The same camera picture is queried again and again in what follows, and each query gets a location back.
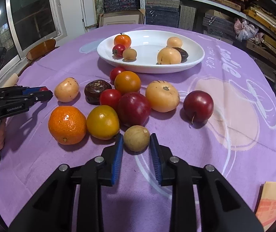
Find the small pale yellow pepino melon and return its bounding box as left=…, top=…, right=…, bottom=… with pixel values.
left=166, top=37, right=183, bottom=49

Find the dark red plum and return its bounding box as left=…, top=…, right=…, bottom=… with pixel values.
left=183, top=90, right=214, bottom=125
left=118, top=92, right=151, bottom=127

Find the grey wooden panel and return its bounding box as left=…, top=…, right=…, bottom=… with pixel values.
left=179, top=5, right=196, bottom=29

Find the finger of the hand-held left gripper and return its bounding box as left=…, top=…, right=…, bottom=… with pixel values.
left=0, top=90, right=54, bottom=107
left=0, top=86, right=49, bottom=95

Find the cardboard box with framed board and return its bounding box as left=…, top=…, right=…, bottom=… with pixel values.
left=99, top=9, right=146, bottom=27

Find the orange mandarin with stem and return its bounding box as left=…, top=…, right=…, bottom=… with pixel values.
left=114, top=33, right=131, bottom=49

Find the white framed window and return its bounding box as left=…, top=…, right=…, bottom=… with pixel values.
left=0, top=0, right=67, bottom=63

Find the dark yellow tomato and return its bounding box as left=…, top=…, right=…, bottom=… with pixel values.
left=86, top=105, right=120, bottom=141

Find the orange tomato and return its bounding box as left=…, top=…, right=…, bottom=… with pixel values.
left=114, top=71, right=141, bottom=95

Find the small tan round fruit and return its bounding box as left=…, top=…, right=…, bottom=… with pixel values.
left=123, top=125, right=150, bottom=152
left=122, top=48, right=138, bottom=62

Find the grey metal shelving rack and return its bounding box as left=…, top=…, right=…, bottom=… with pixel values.
left=139, top=0, right=276, bottom=83

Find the pink cloth bundle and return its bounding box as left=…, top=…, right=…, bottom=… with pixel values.
left=233, top=18, right=259, bottom=41

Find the stack of dark blue boxes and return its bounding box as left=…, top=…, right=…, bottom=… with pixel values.
left=145, top=0, right=180, bottom=27
left=202, top=13, right=236, bottom=39

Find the yellow pepino melon with calyx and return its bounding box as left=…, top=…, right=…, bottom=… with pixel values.
left=145, top=80, right=180, bottom=113

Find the large yellow pepino melon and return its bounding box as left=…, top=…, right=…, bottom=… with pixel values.
left=157, top=47, right=182, bottom=65

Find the orange booklet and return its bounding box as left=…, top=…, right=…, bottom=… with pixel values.
left=255, top=181, right=276, bottom=225

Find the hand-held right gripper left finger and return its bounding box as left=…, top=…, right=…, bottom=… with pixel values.
left=9, top=133, right=124, bottom=232

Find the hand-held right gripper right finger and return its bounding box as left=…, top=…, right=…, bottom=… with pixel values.
left=150, top=133, right=264, bottom=232

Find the printed purple tablecloth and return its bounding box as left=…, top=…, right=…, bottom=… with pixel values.
left=0, top=24, right=276, bottom=232

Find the white oval plate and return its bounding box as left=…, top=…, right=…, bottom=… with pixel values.
left=97, top=30, right=205, bottom=74

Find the spotted yellow pepino melon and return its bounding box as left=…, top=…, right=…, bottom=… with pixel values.
left=54, top=77, right=79, bottom=102

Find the brown wooden chair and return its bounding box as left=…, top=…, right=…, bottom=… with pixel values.
left=27, top=39, right=60, bottom=61

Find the red tomato with green calyx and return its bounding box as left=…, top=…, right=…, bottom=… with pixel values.
left=112, top=44, right=127, bottom=59

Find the dark brown passion fruit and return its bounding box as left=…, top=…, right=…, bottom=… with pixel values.
left=173, top=47, right=189, bottom=63
left=84, top=80, right=112, bottom=105

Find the white panel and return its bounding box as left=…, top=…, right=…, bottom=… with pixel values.
left=80, top=0, right=98, bottom=29

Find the stack of yellow wooden boxes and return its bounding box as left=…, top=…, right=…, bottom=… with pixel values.
left=243, top=5, right=276, bottom=63

